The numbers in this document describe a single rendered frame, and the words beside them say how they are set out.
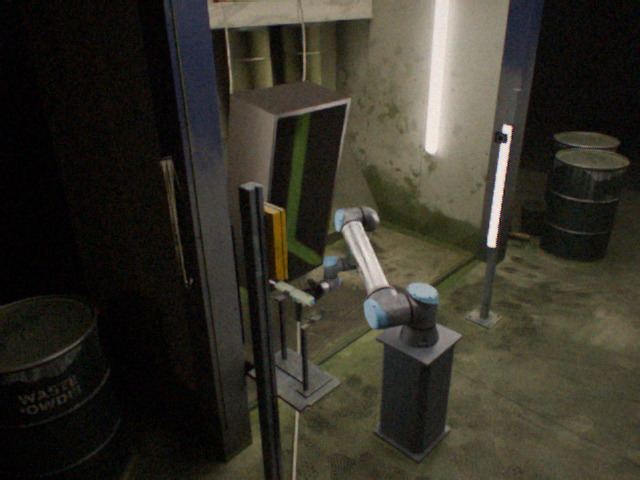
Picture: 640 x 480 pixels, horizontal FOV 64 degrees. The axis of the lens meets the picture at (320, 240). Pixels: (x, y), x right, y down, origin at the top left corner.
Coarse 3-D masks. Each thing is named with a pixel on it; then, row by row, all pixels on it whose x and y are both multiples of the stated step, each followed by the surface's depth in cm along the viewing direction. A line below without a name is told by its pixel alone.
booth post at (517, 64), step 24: (528, 0) 360; (528, 24) 366; (504, 48) 383; (528, 48) 374; (504, 72) 389; (528, 72) 385; (504, 96) 395; (528, 96) 397; (504, 120) 401; (504, 216) 432; (480, 240) 451; (504, 240) 447
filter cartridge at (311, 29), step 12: (288, 24) 412; (300, 24) 410; (312, 24) 414; (288, 36) 418; (300, 36) 415; (312, 36) 419; (288, 48) 422; (300, 48) 421; (312, 48) 422; (288, 60) 427; (300, 60) 426; (312, 60) 426; (288, 72) 431; (300, 72) 428; (312, 72) 430
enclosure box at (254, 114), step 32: (256, 96) 276; (288, 96) 283; (320, 96) 291; (256, 128) 269; (288, 128) 321; (320, 128) 320; (256, 160) 278; (288, 160) 336; (320, 160) 329; (288, 192) 352; (320, 192) 339; (288, 224) 369; (320, 224) 349; (288, 256) 364; (320, 256) 360
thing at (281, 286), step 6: (282, 282) 319; (282, 288) 315; (288, 288) 313; (294, 288) 312; (294, 294) 309; (300, 294) 307; (306, 294) 304; (300, 300) 308; (306, 300) 303; (312, 300) 302; (300, 306) 313; (300, 312) 315; (300, 318) 317
